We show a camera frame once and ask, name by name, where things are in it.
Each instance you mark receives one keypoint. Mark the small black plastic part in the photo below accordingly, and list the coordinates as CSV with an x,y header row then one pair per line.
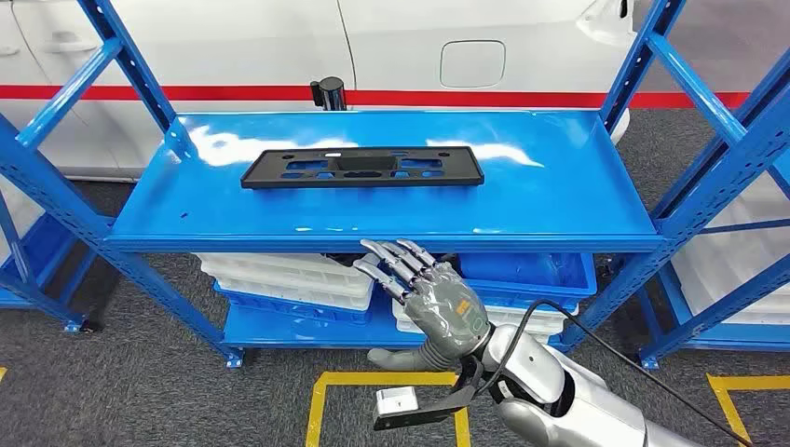
x,y
345,259

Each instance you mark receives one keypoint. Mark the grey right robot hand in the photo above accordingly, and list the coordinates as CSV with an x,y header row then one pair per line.
x,y
444,308

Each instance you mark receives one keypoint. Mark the blue plastic bin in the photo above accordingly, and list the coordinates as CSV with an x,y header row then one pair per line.
x,y
278,310
524,271

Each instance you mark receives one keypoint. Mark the white car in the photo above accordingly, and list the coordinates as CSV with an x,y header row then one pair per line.
x,y
247,37

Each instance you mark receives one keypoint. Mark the red barrier belt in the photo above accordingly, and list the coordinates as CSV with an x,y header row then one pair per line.
x,y
494,98
185,92

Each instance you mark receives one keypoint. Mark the black stanchion post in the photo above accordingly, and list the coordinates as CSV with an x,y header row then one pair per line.
x,y
330,92

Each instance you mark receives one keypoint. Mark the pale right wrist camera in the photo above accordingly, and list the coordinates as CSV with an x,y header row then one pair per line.
x,y
398,401

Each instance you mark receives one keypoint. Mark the blue metal shelf rack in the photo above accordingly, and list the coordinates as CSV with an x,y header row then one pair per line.
x,y
370,210
43,247
710,318

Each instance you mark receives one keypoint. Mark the black plastic frame part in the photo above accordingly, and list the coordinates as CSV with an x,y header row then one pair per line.
x,y
265,176

